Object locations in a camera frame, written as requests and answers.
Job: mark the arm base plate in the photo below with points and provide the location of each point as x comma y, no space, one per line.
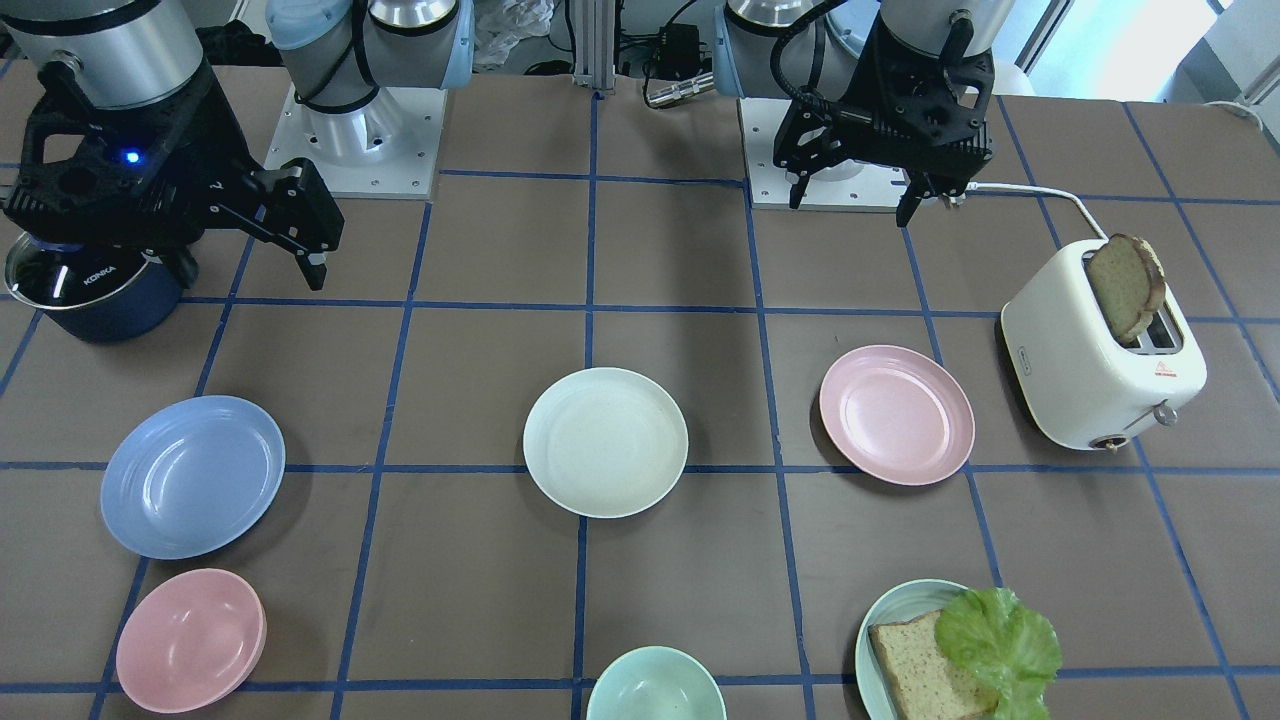
851,186
386,150

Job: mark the pink plate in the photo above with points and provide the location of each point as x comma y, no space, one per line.
897,415

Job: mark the white chair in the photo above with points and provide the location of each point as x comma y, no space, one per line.
1011,80

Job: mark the black power adapter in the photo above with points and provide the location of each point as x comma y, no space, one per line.
677,52

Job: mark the blue plate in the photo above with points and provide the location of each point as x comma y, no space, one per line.
192,477

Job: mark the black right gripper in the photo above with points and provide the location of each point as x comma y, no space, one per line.
203,160

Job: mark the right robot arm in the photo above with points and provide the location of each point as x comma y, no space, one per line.
339,54

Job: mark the bread slice on plate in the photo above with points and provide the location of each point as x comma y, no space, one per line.
923,683

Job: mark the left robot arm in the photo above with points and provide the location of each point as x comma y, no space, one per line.
826,54

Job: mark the white plate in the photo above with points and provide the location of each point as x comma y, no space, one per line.
605,442

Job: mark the green bowl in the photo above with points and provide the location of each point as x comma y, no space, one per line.
656,682

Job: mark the white toaster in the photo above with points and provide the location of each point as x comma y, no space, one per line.
1083,388

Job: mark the lettuce leaf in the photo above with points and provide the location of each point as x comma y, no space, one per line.
1008,648

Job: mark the bread slice in toaster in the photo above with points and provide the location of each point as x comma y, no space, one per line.
1129,284

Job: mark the pink bowl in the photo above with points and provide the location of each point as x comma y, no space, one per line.
191,641

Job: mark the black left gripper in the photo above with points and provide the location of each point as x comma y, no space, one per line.
806,133

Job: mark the dark blue pot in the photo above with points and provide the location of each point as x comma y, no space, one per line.
97,293

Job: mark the green plate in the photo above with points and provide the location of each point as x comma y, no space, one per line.
904,602

